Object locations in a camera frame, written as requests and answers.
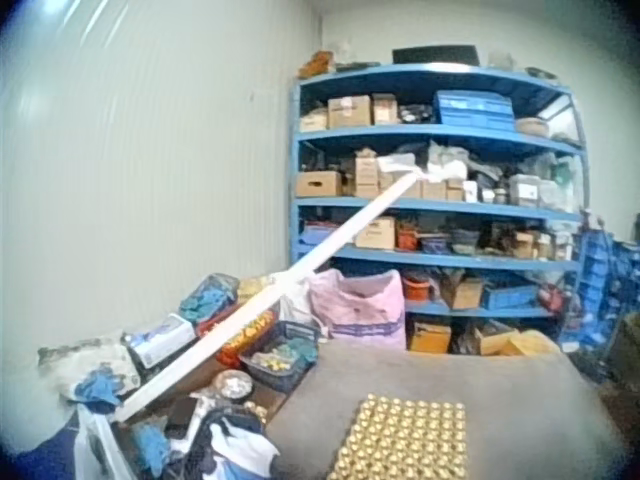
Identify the grey patterned cloth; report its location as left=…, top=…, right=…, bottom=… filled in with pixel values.
left=37, top=335, right=142, bottom=401

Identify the dark blue plastic basket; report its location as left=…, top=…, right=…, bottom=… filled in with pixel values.
left=238, top=319, right=321, bottom=394

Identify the white plastic bin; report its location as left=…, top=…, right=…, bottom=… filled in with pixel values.
left=74, top=403, right=136, bottom=480

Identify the black phone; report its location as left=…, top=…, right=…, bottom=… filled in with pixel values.
left=163, top=397, right=200, bottom=442

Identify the white glove box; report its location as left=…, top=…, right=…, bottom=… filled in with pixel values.
left=121, top=313, right=197, bottom=369

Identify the blue rag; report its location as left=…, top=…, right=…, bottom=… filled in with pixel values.
left=74, top=367, right=132, bottom=414

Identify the red plastic crate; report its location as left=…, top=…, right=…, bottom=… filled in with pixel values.
left=195, top=305, right=279, bottom=370

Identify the long white plastic strip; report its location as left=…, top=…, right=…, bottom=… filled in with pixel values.
left=115, top=169, right=431, bottom=424

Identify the grid of brass fittings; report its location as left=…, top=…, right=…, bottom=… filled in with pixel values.
left=324, top=393, right=467, bottom=480

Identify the blue gloves heap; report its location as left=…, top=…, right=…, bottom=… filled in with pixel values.
left=178, top=272, right=241, bottom=324

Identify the blue stacked bins rack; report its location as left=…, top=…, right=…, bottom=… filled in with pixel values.
left=557, top=209, right=640, bottom=381

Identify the round silver tin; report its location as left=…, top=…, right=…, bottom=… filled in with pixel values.
left=211, top=370, right=254, bottom=403

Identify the black and white cloth heap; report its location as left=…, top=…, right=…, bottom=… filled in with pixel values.
left=169, top=405, right=281, bottom=480

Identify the yellow plastic bag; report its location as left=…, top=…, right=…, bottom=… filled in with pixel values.
left=507, top=329, right=560, bottom=357

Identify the blue metal storage shelf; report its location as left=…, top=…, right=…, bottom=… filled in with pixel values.
left=288, top=44, right=591, bottom=357

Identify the pink woven sack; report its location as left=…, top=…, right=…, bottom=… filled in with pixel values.
left=307, top=268, right=407, bottom=351

